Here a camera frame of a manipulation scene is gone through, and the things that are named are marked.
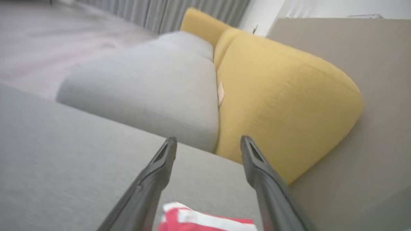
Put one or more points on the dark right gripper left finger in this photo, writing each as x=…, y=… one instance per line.
x=144, y=192

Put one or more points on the beige sofa label tag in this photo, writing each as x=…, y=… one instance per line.
x=221, y=93

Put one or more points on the red shorts with white trim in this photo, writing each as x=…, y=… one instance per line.
x=199, y=223

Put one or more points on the grey pleated curtain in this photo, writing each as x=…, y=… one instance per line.
x=160, y=12

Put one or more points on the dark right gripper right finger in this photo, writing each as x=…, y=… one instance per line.
x=273, y=199

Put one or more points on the large grey sofa chaise seat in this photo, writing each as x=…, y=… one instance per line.
x=64, y=166

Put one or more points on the white sheer curtain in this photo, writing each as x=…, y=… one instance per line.
x=298, y=8

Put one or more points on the grey sofa seat cushion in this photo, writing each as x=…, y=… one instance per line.
x=188, y=43
x=144, y=93

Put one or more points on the yellow sofa back cushion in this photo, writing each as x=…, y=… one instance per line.
x=282, y=106
x=223, y=45
x=200, y=25

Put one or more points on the taupe sofa back panel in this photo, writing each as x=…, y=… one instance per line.
x=379, y=134

